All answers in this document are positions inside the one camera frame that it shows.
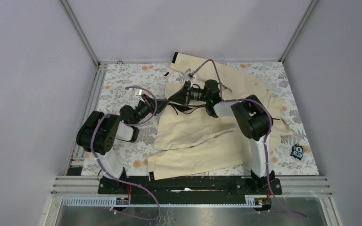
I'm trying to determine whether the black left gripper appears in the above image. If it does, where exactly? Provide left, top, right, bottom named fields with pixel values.
left=132, top=94, right=169, bottom=126

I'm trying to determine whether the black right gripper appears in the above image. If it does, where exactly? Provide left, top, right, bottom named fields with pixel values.
left=169, top=81, right=210, bottom=107

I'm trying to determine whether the beige zip jacket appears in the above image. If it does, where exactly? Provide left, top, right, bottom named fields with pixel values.
left=147, top=53, right=293, bottom=180

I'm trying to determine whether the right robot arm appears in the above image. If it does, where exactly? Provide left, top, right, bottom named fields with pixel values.
left=169, top=80, right=275, bottom=194

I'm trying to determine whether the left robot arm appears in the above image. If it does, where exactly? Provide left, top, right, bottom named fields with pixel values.
left=76, top=94, right=169, bottom=194

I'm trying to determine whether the small blue black toy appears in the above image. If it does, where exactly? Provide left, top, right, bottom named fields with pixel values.
left=290, top=144, right=305, bottom=160

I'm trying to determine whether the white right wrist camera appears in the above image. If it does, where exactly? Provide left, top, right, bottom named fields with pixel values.
left=184, top=68, right=196, bottom=85

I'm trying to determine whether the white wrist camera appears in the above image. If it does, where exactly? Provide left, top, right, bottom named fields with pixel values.
left=133, top=88, right=147, bottom=101
left=184, top=68, right=196, bottom=85

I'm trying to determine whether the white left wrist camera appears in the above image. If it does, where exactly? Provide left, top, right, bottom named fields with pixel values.
left=133, top=88, right=147, bottom=101

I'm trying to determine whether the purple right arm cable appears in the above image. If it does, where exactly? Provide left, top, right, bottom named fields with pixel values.
left=189, top=59, right=307, bottom=218

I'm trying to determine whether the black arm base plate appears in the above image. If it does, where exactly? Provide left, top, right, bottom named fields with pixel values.
left=98, top=176, right=270, bottom=205

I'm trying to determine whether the aluminium frame right post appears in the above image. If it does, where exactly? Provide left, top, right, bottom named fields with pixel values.
left=278, top=0, right=319, bottom=63

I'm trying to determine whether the aluminium frame post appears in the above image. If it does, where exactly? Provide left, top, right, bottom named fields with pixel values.
left=59, top=0, right=100, bottom=68
left=278, top=0, right=319, bottom=63

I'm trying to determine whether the grey slotted cable duct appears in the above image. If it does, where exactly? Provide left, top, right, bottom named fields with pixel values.
left=61, top=196, right=263, bottom=209

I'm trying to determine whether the aluminium frame left post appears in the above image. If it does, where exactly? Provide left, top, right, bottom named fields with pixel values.
left=59, top=0, right=100, bottom=68

